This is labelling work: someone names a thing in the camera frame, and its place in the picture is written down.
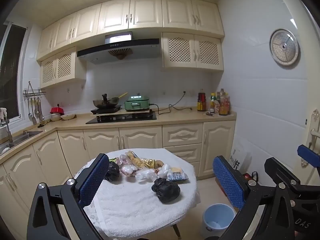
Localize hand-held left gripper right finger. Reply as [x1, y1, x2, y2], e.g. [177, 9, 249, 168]
[212, 155, 298, 240]

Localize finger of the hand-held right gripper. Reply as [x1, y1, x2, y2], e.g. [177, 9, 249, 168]
[297, 144, 320, 167]
[264, 157, 302, 193]

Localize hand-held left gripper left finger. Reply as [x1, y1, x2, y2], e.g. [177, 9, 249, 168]
[27, 153, 110, 240]

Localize small black plastic bag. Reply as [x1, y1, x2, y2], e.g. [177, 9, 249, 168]
[104, 162, 121, 182]

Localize pale pink plastic bag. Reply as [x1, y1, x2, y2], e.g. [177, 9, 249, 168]
[117, 154, 129, 167]

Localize blue trash bin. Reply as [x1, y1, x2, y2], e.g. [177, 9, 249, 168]
[202, 203, 237, 239]

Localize yellow snack packet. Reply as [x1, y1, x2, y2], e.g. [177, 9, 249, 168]
[125, 151, 164, 170]

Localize blue white bread packet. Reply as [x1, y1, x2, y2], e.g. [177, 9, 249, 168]
[167, 167, 189, 182]

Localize clear plastic bag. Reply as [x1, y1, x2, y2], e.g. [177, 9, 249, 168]
[135, 169, 160, 182]

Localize large black plastic bag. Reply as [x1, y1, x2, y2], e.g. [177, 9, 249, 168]
[152, 178, 181, 204]

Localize white rice bag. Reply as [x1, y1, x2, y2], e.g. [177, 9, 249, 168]
[230, 136, 253, 178]

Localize cream base cabinets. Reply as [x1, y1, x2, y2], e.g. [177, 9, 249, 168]
[0, 120, 237, 240]

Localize cream arched drawer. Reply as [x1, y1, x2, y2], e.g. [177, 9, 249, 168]
[162, 124, 203, 147]

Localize black induction cooker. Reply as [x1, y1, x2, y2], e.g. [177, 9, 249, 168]
[90, 106, 122, 114]

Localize wooden board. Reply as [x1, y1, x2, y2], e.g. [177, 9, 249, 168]
[96, 109, 153, 117]

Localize steel sink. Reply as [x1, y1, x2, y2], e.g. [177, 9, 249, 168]
[0, 130, 43, 155]

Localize metal ladle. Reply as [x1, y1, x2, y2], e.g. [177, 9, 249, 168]
[38, 97, 45, 122]

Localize beige kitchen countertop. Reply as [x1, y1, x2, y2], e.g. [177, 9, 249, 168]
[0, 106, 237, 155]

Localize dark soy sauce bottle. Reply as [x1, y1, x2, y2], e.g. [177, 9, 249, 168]
[197, 89, 207, 112]

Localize metal spatula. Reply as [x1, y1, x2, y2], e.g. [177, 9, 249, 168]
[31, 97, 37, 125]

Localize green electric cooker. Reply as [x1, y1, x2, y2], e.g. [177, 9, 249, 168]
[124, 92, 151, 112]

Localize metal faucet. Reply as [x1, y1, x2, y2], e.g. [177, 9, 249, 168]
[5, 119, 13, 143]

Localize round metal steamer tray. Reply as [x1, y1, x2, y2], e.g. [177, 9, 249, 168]
[269, 29, 300, 67]

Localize small lattice door cabinet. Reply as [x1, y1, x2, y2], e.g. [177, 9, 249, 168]
[40, 46, 87, 89]

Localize black range hood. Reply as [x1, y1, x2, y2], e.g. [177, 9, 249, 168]
[77, 31, 160, 65]

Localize window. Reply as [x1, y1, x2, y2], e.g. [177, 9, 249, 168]
[0, 21, 28, 120]

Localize wide lattice door cabinet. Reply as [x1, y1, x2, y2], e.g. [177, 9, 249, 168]
[161, 32, 224, 71]

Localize wok with yellow handle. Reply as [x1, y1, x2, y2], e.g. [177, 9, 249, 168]
[93, 92, 128, 109]

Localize black power cable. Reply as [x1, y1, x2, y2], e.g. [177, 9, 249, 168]
[149, 92, 193, 114]

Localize wire utensil rack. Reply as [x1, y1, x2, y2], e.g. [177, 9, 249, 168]
[23, 81, 47, 98]

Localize cream upper wall cabinets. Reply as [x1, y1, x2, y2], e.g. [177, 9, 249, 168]
[37, 0, 225, 61]

